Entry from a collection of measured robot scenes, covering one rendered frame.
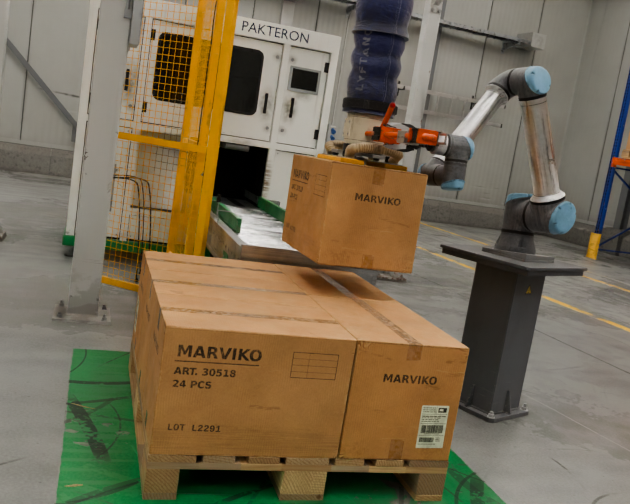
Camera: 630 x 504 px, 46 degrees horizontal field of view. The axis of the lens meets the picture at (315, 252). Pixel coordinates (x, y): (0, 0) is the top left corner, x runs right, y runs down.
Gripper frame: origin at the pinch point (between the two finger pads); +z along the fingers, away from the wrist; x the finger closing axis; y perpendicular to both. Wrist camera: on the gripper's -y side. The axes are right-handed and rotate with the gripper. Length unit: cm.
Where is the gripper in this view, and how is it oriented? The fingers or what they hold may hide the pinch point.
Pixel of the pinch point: (388, 135)
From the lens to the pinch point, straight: 289.5
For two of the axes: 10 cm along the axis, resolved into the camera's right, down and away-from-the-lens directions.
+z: -9.5, -1.0, -3.0
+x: 1.5, -9.8, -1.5
